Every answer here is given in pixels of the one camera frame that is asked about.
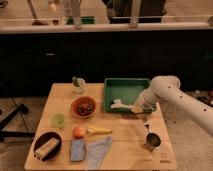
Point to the metal measuring cup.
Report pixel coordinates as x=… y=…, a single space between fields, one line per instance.
x=153 y=140

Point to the beige block sponge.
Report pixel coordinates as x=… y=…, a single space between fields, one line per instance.
x=46 y=148

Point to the orange bowl with dark food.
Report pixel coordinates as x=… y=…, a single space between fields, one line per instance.
x=83 y=107

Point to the green plastic tray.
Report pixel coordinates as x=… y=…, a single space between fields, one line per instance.
x=125 y=89

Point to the white dish brush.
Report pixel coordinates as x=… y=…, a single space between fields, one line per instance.
x=117 y=104

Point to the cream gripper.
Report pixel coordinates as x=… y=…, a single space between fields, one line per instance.
x=139 y=108

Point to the orange round fruit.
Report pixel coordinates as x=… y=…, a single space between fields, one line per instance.
x=78 y=132

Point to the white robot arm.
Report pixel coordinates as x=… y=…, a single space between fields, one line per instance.
x=168 y=88

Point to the light blue cloth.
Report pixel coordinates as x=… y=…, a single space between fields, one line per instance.
x=96 y=152

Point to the small green cup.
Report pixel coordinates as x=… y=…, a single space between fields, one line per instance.
x=58 y=121

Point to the black chair base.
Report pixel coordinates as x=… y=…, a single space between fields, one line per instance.
x=7 y=125

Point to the blue sponge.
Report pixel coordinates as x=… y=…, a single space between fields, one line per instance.
x=77 y=151

